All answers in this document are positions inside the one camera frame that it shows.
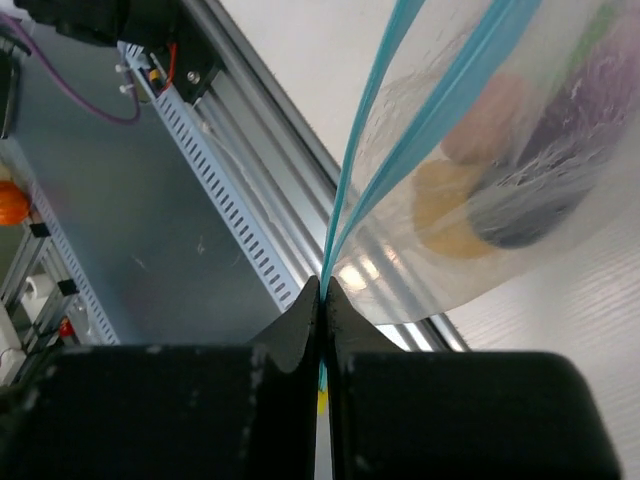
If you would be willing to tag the clear zip top bag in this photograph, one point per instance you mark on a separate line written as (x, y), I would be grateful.
(433, 61)

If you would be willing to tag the white slotted cable duct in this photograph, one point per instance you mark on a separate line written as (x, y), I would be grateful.
(208, 159)

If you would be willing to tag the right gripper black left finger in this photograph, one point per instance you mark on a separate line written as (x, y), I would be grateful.
(207, 411)

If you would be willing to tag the peach coloured egg toy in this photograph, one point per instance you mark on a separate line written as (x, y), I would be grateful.
(483, 133)

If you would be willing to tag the aluminium mounting rail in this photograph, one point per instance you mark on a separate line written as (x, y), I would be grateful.
(283, 103)

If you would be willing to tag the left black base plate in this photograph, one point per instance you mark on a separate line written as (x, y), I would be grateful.
(173, 52)

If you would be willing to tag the green toy vegetable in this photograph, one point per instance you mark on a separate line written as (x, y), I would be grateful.
(597, 27)

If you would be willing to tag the yellow toy lemon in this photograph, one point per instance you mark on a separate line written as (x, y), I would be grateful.
(441, 190)

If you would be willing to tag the purple toy eggplant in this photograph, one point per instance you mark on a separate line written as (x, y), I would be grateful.
(522, 198)

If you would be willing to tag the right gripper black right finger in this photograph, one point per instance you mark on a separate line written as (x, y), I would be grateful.
(396, 414)

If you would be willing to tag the orange emergency stop button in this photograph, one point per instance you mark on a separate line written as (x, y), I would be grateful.
(15, 206)

